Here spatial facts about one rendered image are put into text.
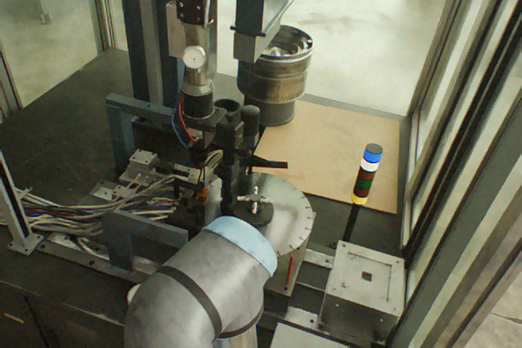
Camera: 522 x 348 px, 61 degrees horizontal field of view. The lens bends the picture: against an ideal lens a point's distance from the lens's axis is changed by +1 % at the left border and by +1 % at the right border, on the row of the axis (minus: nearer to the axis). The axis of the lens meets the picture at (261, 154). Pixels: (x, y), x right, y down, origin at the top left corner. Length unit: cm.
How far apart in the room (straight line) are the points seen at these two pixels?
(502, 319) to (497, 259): 179
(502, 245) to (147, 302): 48
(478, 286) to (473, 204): 13
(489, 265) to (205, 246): 41
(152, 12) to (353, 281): 107
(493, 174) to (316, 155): 108
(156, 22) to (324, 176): 82
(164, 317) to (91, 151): 130
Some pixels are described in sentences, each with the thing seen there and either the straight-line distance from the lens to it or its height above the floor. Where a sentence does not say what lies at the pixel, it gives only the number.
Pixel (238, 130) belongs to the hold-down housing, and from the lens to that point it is 102.
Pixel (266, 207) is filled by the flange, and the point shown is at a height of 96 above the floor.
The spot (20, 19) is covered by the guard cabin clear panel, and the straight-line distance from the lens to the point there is 210.
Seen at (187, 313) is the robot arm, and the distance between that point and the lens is 54.
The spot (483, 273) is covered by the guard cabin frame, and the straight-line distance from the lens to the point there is 75.
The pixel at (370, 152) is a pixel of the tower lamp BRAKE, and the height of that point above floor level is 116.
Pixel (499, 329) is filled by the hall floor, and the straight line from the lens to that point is 248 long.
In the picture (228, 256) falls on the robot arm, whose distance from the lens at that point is 58.
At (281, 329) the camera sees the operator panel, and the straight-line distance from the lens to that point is 109.
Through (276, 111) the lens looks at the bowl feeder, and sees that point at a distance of 183.
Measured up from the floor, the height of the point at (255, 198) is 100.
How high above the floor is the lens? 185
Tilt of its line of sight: 39 degrees down
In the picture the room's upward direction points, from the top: 6 degrees clockwise
